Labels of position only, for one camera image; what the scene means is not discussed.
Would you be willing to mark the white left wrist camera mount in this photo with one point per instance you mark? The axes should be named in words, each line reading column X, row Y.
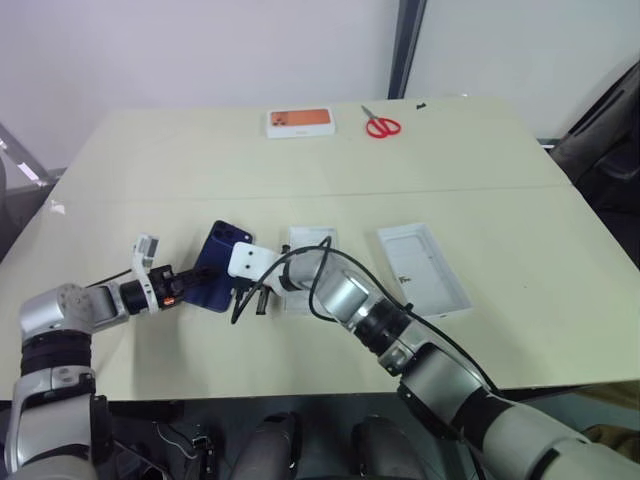
column 143, row 250

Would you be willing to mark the olive green cloth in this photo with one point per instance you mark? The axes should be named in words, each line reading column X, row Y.
column 615, row 436

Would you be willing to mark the black equipment under table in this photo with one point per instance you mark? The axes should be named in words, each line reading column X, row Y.
column 160, row 440

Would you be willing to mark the white phone box lid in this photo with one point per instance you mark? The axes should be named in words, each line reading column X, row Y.
column 425, row 270

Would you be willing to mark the white box with orange phone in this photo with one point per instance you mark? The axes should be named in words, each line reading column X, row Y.
column 301, row 122

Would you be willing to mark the white phone box base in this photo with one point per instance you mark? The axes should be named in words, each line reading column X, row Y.
column 312, row 237

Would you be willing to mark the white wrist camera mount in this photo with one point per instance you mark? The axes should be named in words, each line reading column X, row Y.
column 250, row 260
column 143, row 250

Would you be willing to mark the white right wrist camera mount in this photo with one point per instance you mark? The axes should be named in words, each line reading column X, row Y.
column 250, row 260

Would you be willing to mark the dark rounded shape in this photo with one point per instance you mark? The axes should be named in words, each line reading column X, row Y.
column 382, row 447
column 272, row 445

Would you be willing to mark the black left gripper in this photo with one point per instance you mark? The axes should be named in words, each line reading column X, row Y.
column 161, row 285

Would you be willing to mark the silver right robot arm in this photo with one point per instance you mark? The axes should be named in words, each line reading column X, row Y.
column 450, row 380

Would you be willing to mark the dark grey upright post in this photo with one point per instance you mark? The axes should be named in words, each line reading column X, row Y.
column 407, row 45

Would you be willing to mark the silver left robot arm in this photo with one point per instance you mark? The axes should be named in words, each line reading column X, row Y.
column 55, row 310

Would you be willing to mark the dark blue smartphone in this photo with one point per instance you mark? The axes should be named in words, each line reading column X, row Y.
column 220, row 255

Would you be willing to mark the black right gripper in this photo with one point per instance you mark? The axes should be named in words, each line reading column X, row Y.
column 252, row 289

